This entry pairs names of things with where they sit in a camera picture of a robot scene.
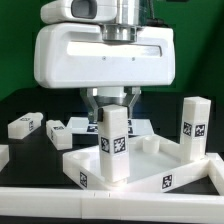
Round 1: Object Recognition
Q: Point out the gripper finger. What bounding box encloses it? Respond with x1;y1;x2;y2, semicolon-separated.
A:
80;88;102;122
123;87;141;117

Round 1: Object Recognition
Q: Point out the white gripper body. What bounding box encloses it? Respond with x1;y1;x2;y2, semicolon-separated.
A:
34;23;175;88

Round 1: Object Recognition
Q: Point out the white desk top tray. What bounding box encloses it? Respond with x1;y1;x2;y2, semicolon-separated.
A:
63;136;209;193

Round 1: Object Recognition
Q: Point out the white wall block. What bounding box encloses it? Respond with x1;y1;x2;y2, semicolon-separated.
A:
207;153;224;196
0;145;9;172

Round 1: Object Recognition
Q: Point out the white right wall block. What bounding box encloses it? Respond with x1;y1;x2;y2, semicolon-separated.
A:
207;153;224;196

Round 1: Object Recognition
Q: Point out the white left wall block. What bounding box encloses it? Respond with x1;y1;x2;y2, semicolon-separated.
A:
0;145;9;172

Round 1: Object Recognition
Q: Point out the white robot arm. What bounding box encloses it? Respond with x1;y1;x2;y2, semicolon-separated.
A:
34;0;175;121

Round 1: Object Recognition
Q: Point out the white front wall fence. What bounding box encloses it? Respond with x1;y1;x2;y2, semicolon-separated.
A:
0;187;224;224

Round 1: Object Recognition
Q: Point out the white marker sheet with tags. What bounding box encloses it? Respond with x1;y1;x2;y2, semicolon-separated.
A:
67;117;154;136

